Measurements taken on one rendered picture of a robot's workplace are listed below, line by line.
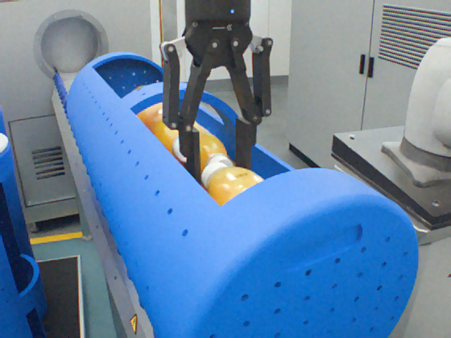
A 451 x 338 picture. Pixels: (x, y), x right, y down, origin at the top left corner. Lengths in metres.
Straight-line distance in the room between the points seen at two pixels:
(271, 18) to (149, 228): 5.54
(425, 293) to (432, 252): 0.11
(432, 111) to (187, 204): 0.58
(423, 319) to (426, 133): 0.41
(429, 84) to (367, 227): 0.51
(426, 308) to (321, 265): 0.64
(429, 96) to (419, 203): 0.20
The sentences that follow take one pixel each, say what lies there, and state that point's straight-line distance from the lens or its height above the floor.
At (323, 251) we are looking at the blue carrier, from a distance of 0.38.
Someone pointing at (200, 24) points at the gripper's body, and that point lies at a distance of 0.48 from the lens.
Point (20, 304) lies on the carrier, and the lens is 1.30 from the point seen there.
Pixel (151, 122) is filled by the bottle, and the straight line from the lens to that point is 0.72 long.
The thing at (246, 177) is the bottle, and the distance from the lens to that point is 0.48.
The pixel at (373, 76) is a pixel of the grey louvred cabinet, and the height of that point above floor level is 0.90.
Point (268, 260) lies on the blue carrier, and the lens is 0.34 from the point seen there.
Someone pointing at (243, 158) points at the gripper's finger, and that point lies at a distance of 0.55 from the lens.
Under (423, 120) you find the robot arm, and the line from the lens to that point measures 0.88.
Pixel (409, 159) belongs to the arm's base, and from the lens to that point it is 0.92.
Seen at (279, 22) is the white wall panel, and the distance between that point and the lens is 5.97.
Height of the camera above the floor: 1.40
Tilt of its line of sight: 24 degrees down
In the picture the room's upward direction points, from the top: straight up
